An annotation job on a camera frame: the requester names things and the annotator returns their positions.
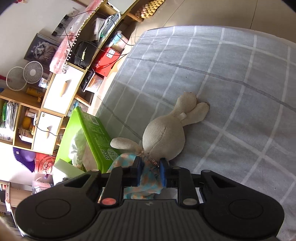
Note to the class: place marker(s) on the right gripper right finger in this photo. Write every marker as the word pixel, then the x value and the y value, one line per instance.
pixel 181 179

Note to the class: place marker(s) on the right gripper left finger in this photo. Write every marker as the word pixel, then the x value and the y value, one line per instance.
pixel 119 178

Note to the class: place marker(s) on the beige bunny plush blue dress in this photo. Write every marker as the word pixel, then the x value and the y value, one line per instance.
pixel 163 137

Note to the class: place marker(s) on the green plastic bin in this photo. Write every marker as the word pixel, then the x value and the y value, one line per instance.
pixel 101 154

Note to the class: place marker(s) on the pale green towel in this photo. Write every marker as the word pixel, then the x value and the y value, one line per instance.
pixel 78 149

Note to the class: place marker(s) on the red printed bucket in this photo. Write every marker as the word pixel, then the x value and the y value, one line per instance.
pixel 44 163

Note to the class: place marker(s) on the long wooden tv bench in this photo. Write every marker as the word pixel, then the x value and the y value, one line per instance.
pixel 63 87

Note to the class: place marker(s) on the wooden shelf cabinet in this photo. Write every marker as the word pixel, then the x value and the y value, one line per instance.
pixel 25 124

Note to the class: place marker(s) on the red cardboard box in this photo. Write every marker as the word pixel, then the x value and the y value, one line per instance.
pixel 105 60

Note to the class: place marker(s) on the grey checked bed sheet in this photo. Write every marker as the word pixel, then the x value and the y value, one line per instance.
pixel 248 80

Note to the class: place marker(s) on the pink lace cloth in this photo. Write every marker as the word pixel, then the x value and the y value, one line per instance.
pixel 80 28

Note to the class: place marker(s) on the black bag on shelf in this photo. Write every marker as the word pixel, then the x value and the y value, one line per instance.
pixel 83 54

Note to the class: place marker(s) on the white desk fan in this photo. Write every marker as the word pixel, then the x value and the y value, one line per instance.
pixel 33 72

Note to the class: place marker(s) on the white fan grille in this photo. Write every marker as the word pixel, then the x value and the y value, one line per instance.
pixel 15 80

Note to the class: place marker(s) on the yellow egg tray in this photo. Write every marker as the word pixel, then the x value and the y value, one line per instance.
pixel 149 9

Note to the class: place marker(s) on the cat picture frame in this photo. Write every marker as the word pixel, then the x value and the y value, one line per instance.
pixel 42 50

